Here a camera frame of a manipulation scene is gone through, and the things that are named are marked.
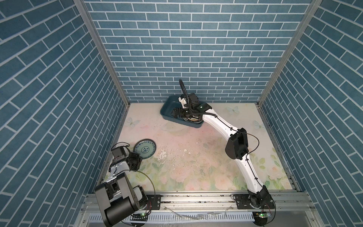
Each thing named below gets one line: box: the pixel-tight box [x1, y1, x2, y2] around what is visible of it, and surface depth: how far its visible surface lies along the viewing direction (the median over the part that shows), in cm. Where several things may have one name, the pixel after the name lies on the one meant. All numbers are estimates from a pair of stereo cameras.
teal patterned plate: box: [133, 138, 157, 160], surface depth 96 cm
